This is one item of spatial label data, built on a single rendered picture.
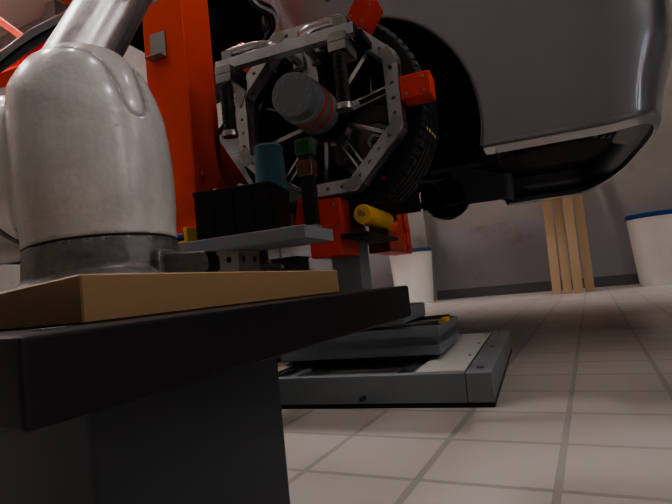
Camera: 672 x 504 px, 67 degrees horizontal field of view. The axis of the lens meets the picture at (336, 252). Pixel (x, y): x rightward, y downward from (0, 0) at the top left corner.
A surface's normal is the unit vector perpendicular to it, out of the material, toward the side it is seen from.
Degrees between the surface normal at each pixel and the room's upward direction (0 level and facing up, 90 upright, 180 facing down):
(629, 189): 90
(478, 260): 90
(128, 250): 80
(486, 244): 90
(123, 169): 87
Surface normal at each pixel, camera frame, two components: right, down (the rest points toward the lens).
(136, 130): 0.79, -0.25
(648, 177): -0.44, -0.02
